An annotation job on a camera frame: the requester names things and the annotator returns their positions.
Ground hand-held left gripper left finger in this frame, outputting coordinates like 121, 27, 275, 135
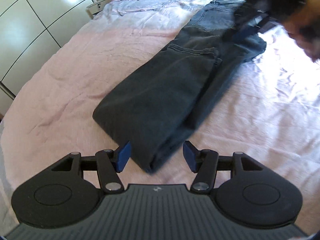
39, 141, 132, 194

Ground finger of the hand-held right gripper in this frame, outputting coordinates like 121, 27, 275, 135
222, 7, 275, 42

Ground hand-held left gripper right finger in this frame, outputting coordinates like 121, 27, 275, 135
183, 141, 275, 194

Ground dark grey jeans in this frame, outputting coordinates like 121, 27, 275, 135
92, 0, 267, 173

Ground person's right forearm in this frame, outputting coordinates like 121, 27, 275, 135
282, 0, 320, 64

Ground pink bed cover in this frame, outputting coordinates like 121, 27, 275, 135
0, 0, 320, 233

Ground white wardrobe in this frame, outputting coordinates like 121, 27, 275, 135
0, 0, 94, 115

